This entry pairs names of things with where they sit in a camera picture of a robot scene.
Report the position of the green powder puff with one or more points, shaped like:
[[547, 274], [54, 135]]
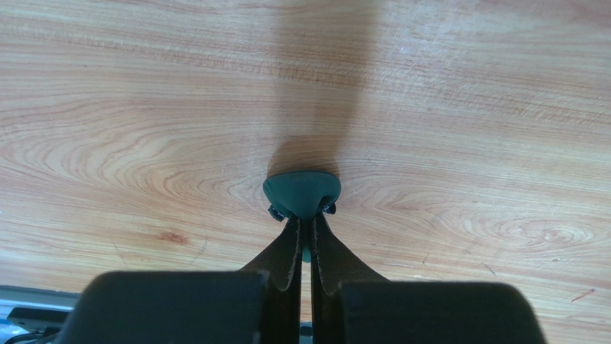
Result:
[[302, 194]]

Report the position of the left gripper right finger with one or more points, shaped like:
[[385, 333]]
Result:
[[354, 304]]

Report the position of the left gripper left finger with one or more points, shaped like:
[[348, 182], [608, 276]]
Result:
[[259, 303]]

